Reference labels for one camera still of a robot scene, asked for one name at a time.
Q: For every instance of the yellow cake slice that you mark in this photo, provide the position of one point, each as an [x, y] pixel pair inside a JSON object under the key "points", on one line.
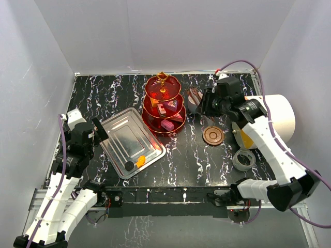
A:
{"points": [[154, 103]]}

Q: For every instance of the grey tape roll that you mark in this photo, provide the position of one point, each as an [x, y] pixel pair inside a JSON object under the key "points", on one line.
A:
{"points": [[244, 160]]}

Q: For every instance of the pink cake slice front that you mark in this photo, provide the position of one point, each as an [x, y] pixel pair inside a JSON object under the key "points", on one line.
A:
{"points": [[169, 126]]}

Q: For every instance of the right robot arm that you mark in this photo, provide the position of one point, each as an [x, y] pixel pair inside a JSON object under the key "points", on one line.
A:
{"points": [[293, 182]]}

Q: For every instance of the orange fish cookie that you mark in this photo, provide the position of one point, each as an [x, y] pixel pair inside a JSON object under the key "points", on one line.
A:
{"points": [[141, 161]]}

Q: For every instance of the red pink cake slice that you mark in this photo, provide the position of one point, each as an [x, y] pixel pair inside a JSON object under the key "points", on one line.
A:
{"points": [[177, 118]]}

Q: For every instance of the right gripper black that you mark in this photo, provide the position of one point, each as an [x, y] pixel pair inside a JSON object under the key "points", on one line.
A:
{"points": [[204, 108]]}

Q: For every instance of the red three-tier dessert stand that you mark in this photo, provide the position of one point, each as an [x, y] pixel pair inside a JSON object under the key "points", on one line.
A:
{"points": [[163, 88]]}

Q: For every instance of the stainless steel tray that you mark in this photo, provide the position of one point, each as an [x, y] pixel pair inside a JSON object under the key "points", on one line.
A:
{"points": [[128, 139]]}

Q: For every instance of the blue and white teacup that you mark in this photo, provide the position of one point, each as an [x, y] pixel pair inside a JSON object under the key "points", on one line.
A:
{"points": [[194, 100]]}

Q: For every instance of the brown chocolate cake slice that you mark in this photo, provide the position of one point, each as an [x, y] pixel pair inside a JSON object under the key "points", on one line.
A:
{"points": [[161, 110]]}

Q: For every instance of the brown saucer front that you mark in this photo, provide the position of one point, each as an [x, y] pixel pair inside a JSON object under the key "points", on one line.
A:
{"points": [[213, 135]]}

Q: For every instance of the large white cylinder container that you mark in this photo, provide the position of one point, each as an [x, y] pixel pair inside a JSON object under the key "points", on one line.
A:
{"points": [[283, 122]]}

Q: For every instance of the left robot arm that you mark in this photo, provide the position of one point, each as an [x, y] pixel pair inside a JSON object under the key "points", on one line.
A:
{"points": [[57, 218]]}

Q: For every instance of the black round cookie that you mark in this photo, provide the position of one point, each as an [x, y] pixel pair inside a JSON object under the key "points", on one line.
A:
{"points": [[129, 165]]}

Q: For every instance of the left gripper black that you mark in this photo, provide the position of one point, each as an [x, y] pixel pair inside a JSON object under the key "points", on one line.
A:
{"points": [[100, 130]]}

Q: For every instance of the magenta cake slice back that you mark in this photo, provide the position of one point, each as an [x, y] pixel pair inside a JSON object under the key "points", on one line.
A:
{"points": [[172, 105]]}

